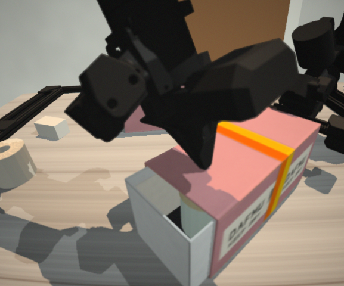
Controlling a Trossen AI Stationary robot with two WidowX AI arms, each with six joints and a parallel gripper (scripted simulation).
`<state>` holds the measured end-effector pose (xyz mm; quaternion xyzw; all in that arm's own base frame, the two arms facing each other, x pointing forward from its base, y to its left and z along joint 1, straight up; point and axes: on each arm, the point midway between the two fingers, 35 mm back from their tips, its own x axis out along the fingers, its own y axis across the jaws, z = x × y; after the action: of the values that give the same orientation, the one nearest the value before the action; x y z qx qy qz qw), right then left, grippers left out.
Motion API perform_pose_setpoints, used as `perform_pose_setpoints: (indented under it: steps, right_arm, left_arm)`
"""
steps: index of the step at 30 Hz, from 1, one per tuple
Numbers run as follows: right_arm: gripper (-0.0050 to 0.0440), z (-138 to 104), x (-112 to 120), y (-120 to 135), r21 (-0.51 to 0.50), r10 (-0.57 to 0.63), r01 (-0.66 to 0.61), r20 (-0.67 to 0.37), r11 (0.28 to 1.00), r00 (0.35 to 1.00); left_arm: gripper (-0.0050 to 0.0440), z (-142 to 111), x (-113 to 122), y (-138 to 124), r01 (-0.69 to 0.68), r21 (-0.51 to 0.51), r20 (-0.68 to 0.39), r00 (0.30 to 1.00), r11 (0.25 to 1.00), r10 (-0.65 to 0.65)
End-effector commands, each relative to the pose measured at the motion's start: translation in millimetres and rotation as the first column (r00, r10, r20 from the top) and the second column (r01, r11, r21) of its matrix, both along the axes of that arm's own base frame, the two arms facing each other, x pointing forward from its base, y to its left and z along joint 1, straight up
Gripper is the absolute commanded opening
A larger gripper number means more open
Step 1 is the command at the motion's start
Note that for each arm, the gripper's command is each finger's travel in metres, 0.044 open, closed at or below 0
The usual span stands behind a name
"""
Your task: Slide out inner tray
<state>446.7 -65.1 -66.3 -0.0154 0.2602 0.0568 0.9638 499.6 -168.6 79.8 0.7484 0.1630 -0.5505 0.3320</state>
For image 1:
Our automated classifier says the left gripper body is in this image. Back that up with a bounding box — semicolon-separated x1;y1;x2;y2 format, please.
105;0;300;123

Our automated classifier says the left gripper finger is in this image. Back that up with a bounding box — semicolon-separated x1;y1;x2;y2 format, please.
162;112;218;170
140;106;202;169

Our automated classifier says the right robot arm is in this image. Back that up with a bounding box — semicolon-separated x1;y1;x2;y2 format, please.
278;13;344;114

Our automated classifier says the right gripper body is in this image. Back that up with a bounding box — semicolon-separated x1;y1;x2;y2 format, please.
269;98;344;154

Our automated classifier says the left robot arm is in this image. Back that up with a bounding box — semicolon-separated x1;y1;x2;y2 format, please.
64;27;173;142

